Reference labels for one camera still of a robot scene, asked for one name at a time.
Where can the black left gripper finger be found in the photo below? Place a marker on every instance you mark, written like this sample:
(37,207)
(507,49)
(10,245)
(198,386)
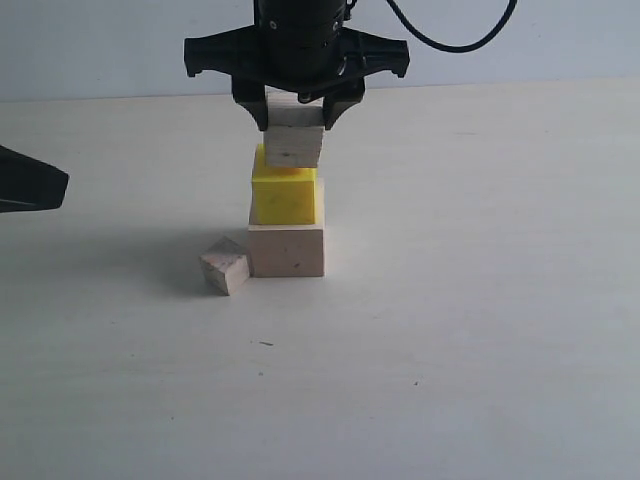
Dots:
(28,184)

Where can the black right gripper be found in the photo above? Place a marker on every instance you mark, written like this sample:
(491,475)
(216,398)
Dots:
(296,46)

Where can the medium wooden cube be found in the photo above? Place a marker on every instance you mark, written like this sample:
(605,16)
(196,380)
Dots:
(295,131)

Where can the yellow cube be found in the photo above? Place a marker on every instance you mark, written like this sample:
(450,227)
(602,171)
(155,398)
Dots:
(282,195)

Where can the large wooden cube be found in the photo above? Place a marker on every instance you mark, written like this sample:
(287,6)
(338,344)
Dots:
(288,250)

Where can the small wooden cube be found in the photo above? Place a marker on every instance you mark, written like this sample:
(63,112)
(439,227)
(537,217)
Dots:
(225,265)

